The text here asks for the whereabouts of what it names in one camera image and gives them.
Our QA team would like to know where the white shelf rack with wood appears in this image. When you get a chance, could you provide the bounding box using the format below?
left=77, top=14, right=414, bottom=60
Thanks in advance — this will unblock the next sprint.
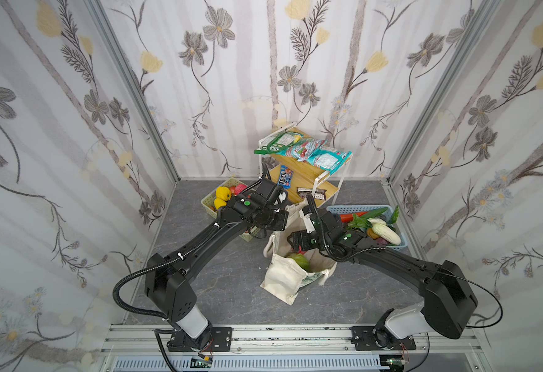
left=257, top=122, right=352, bottom=212

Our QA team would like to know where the green leafy vegetable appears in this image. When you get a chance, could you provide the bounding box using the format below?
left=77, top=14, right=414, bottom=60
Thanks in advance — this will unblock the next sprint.
left=347, top=207, right=400, bottom=229

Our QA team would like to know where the yellow wrinkled bell pepper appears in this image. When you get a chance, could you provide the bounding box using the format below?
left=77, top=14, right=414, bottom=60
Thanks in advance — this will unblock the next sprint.
left=215, top=186, right=234, bottom=202

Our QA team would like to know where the light blue vegetable basket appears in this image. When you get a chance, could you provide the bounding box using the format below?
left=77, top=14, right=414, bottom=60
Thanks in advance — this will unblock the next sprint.
left=327, top=205, right=408, bottom=251

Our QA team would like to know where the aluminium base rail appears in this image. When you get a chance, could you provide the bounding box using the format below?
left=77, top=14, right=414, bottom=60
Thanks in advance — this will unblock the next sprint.
left=97, top=324, right=492, bottom=371

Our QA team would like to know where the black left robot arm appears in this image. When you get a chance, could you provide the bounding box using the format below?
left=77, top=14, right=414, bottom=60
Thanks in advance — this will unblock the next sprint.
left=112, top=166, right=289, bottom=350

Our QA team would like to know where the teal red snack bag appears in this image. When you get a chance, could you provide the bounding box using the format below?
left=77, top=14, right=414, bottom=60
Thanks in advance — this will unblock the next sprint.
left=282, top=137, right=326, bottom=161

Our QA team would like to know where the green snack bag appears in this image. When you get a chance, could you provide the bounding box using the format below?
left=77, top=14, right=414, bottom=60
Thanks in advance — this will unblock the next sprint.
left=254, top=131, right=302, bottom=155

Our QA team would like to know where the orange potato vegetable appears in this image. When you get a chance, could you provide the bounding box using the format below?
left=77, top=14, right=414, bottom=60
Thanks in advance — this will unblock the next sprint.
left=367, top=228, right=380, bottom=240

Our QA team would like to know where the brown chocolate bar wrapper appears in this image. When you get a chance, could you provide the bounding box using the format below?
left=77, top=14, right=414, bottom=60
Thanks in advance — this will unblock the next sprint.
left=297, top=188, right=327, bottom=201

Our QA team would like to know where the red chili pepper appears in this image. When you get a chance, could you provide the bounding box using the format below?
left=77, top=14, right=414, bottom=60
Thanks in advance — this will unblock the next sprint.
left=340, top=212, right=368, bottom=223

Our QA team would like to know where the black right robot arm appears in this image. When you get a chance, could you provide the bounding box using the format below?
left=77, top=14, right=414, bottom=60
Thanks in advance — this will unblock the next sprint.
left=289, top=195, right=479, bottom=350

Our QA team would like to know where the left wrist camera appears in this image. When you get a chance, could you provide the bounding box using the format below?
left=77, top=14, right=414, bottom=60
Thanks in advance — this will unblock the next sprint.
left=252, top=178, right=288, bottom=209

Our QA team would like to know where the teal white snack bag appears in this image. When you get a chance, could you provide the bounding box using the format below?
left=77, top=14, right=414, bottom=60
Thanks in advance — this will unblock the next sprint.
left=307, top=147, right=351, bottom=175

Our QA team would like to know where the pale green perforated fruit basket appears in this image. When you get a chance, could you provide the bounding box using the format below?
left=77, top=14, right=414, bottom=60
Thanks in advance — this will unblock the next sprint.
left=200, top=178, right=247, bottom=219

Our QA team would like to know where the blue candy packet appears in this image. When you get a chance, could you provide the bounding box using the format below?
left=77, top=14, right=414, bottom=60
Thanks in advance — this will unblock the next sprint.
left=277, top=165, right=293, bottom=190

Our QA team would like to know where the green cabbage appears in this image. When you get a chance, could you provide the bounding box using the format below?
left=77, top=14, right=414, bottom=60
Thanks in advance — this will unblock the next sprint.
left=287, top=254, right=310, bottom=272

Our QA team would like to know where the yellow mango left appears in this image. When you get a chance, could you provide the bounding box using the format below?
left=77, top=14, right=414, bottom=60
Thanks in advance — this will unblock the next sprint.
left=214, top=198, right=227, bottom=210

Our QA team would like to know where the cream canvas grocery bag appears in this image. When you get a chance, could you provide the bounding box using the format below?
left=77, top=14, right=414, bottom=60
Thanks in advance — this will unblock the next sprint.
left=261, top=201, right=338, bottom=305

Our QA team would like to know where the pink wrinkled round fruit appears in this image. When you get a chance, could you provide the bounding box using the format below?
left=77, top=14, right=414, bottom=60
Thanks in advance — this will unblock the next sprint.
left=234, top=184, right=247, bottom=195

